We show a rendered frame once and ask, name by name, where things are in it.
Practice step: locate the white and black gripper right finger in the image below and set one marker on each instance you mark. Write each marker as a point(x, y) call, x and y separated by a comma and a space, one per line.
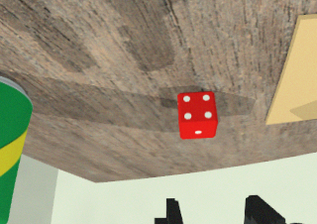
point(257, 211)

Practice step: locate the red die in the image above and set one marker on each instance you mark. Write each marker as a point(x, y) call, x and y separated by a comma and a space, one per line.
point(197, 115)

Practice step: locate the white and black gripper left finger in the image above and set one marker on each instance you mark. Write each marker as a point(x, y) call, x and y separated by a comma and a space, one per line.
point(173, 214)

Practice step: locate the green soda can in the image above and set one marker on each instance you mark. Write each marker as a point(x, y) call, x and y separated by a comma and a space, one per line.
point(16, 109)

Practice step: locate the beige square mat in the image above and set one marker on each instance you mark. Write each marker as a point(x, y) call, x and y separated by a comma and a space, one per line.
point(295, 98)

